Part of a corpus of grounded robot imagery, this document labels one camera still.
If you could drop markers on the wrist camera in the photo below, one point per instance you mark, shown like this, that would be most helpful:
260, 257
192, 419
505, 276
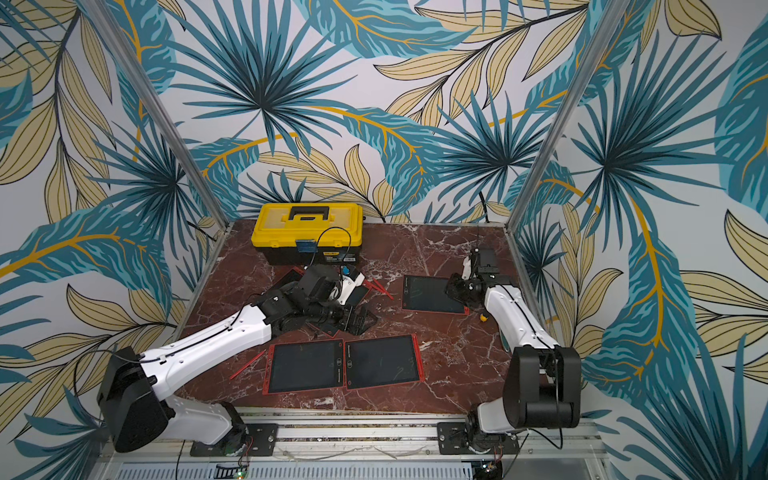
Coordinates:
351, 291
480, 261

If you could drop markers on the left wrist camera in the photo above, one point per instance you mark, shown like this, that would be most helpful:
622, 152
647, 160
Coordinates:
351, 291

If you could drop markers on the right aluminium corner post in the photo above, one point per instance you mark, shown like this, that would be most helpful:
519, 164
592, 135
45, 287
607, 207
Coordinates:
582, 75

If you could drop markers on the aluminium frame rail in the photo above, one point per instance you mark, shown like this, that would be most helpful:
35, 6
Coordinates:
304, 444

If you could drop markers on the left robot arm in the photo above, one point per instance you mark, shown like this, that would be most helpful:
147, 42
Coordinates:
137, 396

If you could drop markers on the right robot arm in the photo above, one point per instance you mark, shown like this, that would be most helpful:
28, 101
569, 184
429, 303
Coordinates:
543, 384

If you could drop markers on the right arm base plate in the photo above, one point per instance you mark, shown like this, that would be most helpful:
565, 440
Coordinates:
474, 438

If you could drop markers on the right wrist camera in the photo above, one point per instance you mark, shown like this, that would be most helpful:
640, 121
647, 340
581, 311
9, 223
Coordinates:
480, 261

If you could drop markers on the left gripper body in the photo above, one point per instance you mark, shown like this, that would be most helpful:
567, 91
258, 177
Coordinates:
330, 312

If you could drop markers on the left aluminium corner post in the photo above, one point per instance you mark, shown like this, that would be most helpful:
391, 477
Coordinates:
108, 29

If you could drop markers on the yellow black toolbox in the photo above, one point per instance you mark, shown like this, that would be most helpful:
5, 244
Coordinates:
309, 233

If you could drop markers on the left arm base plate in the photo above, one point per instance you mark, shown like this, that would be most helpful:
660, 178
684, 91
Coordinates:
256, 440

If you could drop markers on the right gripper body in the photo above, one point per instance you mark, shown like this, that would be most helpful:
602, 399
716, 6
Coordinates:
458, 290

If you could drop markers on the writing tablet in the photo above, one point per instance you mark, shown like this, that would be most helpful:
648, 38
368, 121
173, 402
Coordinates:
383, 362
428, 294
305, 366
289, 281
353, 317

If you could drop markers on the aluminium corner post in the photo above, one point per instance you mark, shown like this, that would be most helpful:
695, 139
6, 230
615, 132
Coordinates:
582, 75
108, 29

